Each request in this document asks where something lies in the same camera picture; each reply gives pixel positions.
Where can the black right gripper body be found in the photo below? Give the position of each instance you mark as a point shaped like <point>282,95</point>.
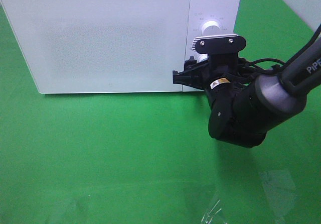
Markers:
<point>224,74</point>

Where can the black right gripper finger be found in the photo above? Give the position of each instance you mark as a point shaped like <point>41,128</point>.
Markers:
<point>195,78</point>
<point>192,63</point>

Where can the white timer knob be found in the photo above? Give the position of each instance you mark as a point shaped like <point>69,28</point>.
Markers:
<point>202,58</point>

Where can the white microwave door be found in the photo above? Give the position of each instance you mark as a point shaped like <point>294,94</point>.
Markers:
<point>101,46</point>

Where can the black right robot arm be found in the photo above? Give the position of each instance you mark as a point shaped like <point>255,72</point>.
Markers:
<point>247,101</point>

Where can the upper white power knob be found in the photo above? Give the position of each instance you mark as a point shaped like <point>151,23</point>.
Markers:
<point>211,28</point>

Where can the green table cloth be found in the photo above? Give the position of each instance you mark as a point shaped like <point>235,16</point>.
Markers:
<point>126,158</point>

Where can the white microwave oven body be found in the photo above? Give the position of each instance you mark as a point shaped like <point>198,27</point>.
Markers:
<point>213,5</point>

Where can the clear tape right patch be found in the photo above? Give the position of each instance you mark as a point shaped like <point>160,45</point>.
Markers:
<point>280,190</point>

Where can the clear tape patch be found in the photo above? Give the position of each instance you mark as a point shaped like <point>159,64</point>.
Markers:
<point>203,204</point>
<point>280,190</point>

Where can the clear tape front patch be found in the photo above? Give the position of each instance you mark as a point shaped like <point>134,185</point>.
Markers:
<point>203,204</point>

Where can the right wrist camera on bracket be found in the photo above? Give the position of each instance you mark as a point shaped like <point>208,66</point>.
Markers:
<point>218,44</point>

